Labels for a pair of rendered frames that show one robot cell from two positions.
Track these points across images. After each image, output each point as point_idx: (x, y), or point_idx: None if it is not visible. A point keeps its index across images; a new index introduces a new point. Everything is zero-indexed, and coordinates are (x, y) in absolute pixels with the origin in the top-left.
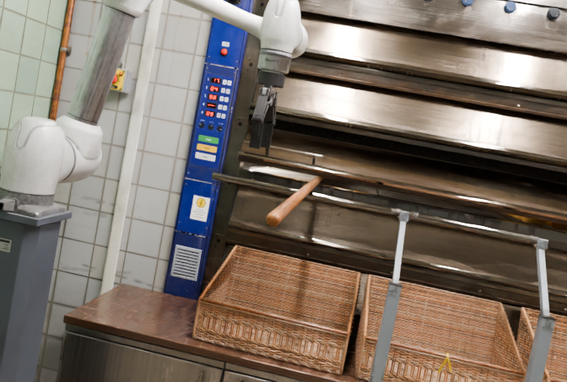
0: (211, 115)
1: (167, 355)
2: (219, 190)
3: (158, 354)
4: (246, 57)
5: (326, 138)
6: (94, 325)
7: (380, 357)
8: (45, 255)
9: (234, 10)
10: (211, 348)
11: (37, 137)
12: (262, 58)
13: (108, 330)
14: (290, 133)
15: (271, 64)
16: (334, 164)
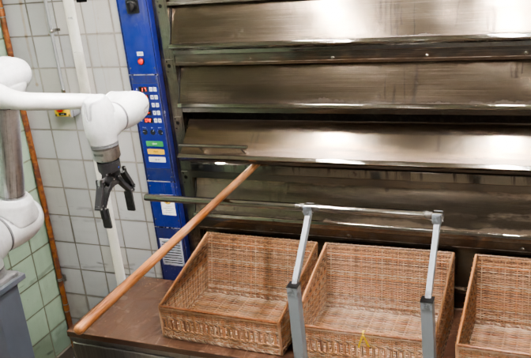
0: (149, 122)
1: (147, 353)
2: (180, 184)
3: (140, 353)
4: (163, 60)
5: (261, 116)
6: (88, 337)
7: (297, 345)
8: (11, 314)
9: (74, 99)
10: (176, 345)
11: None
12: (92, 153)
13: (99, 339)
14: (224, 121)
15: (99, 158)
16: (264, 148)
